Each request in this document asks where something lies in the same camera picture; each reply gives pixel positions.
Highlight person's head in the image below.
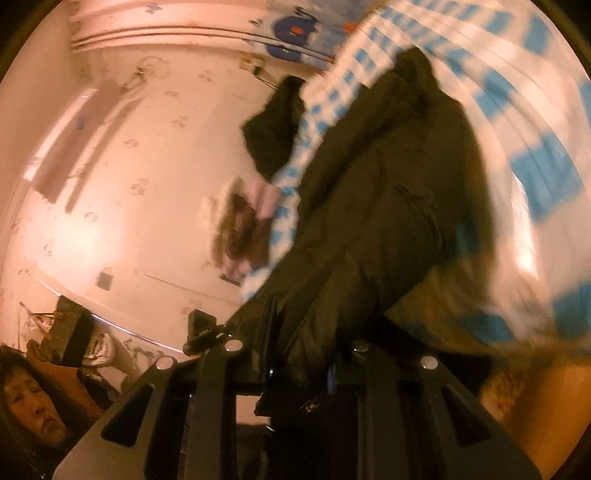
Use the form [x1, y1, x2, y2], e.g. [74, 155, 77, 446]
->
[0, 346, 93, 480]

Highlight dark patterned bag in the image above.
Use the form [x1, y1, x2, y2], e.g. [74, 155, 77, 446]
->
[44, 295, 95, 366]

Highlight wall air conditioner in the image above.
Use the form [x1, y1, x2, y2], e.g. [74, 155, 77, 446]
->
[32, 78, 125, 215]

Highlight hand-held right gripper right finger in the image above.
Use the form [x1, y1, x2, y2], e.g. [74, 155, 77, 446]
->
[331, 340, 542, 480]

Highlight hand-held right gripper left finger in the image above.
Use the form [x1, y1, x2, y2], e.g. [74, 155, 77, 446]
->
[53, 298, 278, 480]

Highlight white puffy jacket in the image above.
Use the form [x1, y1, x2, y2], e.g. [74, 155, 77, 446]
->
[198, 178, 241, 219]

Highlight pink and brown garment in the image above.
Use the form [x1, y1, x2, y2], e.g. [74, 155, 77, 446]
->
[210, 178, 287, 284]

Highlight black down jacket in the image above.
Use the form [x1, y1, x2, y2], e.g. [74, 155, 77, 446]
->
[228, 46, 497, 416]

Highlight whale print curtain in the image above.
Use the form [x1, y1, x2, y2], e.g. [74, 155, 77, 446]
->
[247, 0, 365, 63]

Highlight white crumpled item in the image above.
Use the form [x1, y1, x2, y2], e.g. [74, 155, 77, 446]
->
[83, 332, 116, 368]

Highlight black hooded coat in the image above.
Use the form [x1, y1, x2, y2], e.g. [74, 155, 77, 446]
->
[241, 75, 308, 181]

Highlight blue white checkered blanket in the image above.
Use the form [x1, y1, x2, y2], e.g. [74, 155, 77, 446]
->
[240, 0, 591, 356]

